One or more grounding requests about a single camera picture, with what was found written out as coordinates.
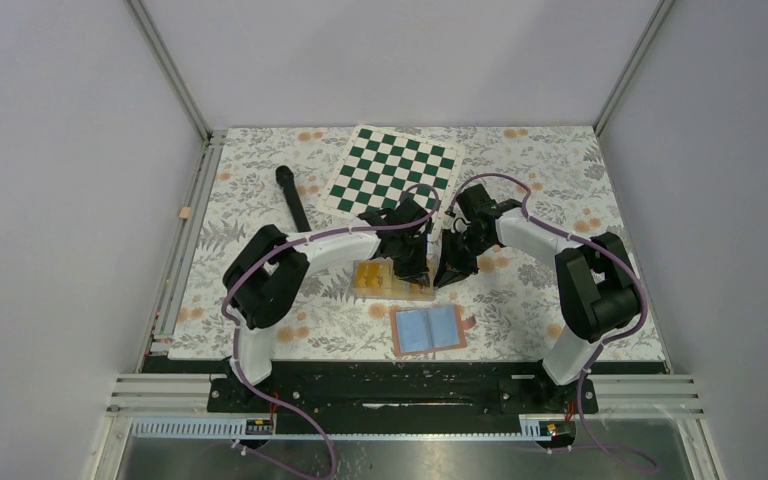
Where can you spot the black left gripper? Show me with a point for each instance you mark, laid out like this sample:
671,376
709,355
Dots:
417,272

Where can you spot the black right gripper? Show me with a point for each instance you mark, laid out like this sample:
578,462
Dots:
451,267

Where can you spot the clear acrylic card box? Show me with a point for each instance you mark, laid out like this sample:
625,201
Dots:
403,291

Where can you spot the tan leather card holder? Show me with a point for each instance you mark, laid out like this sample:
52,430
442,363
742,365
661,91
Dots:
432,329

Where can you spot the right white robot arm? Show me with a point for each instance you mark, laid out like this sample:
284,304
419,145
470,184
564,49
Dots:
599,292

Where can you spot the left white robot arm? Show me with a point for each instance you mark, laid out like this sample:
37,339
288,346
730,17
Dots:
264,280

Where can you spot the yellow credit cards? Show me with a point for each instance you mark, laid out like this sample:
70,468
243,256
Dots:
373,279

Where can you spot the green white checkerboard mat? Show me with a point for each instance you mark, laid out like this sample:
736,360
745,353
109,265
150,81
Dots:
377,165

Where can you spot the black marker orange cap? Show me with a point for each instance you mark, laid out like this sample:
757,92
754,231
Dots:
286,181

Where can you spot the floral patterned table mat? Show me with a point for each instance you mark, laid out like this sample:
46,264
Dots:
510,308

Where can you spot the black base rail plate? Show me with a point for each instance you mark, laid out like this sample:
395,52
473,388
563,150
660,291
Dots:
393,398

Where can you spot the aluminium frame post right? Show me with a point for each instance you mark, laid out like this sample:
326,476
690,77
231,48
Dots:
634,62

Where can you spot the aluminium frame post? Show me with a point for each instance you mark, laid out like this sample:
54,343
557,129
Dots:
169,69
634,62

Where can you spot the aluminium frame post left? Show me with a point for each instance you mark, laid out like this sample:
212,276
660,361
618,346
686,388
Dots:
169,69

